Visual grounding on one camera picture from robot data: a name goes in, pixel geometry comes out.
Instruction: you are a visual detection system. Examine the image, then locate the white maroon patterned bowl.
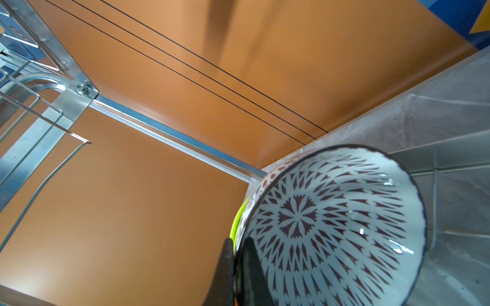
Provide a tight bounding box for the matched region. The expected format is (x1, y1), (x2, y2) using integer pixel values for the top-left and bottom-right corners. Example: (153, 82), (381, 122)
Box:
(235, 145), (427, 305)

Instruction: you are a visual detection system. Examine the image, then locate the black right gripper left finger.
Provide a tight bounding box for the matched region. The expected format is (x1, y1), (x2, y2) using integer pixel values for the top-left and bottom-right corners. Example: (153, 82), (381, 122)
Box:
(203, 238), (235, 306)

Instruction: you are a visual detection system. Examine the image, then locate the stainless steel dish rack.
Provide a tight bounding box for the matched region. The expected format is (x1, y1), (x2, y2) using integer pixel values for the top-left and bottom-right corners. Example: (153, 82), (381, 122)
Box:
(0, 0), (100, 253)

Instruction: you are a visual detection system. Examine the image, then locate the lime green bowl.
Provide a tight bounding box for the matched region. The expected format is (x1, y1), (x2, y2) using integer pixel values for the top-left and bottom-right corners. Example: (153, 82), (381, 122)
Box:
(229, 197), (250, 252)

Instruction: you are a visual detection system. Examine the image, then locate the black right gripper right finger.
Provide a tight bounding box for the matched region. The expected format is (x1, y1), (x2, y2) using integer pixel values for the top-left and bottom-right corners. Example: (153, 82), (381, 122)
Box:
(239, 237), (274, 305)

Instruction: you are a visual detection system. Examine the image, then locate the aluminium corner post left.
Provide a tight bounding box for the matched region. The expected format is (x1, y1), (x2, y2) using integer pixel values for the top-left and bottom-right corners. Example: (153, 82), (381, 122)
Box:
(89, 95), (266, 182)

